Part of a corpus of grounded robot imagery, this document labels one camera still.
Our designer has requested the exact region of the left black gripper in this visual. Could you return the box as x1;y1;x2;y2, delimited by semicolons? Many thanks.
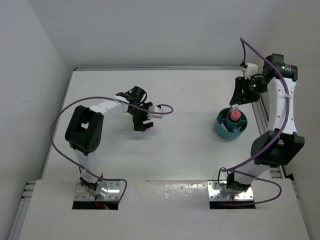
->
128;101;153;131

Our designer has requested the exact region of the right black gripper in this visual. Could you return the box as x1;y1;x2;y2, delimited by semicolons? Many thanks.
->
230;76;269;106

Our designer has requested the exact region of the pink highlighter marker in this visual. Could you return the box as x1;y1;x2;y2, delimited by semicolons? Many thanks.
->
228;110;242;123

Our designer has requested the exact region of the purple capped white marker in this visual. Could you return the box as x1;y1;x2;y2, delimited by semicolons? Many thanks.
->
217;118;227;131

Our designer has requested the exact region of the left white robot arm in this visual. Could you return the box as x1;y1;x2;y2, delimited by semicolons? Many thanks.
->
65;86;154;193

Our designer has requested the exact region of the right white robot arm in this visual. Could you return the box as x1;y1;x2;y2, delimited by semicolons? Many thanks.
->
226;53;305;192

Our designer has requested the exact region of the teal round divided organizer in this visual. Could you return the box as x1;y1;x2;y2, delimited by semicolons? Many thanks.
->
214;107;248;140

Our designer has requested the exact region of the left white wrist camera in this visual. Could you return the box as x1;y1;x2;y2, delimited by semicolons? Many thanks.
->
147;105;164;120

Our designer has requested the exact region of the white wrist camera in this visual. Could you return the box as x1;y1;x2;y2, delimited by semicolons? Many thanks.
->
239;61;258;80
147;105;164;120

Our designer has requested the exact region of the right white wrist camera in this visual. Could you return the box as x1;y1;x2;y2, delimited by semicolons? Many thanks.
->
239;61;258;80

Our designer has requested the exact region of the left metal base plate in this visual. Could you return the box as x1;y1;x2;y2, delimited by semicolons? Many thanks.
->
74;180;121;202

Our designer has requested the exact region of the metal base plate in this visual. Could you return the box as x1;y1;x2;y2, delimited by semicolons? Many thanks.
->
207;180;254;202
74;180;121;202

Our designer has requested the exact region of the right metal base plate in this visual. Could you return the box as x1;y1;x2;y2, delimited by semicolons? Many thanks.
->
207;180;254;202

